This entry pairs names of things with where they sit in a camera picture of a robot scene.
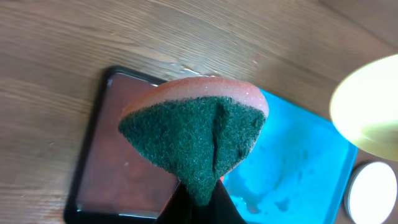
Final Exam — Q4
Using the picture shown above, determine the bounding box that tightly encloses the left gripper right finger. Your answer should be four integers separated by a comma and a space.
205, 180, 246, 224

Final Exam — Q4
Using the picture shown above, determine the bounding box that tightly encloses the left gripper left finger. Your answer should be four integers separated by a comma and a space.
154, 183, 197, 224

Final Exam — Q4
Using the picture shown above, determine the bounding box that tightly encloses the orange and green sponge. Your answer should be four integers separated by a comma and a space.
118, 77, 269, 206

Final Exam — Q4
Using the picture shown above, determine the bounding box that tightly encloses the white plate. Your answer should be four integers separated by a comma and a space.
343, 161, 397, 224

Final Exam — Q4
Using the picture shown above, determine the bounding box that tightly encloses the yellow-green plate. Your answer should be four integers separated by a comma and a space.
330, 55, 397, 161

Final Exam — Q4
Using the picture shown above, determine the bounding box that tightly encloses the black tray with red water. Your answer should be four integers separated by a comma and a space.
63, 65, 178, 223

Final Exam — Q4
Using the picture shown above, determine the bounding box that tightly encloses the teal plastic tray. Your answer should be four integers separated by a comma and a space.
223, 91, 358, 223

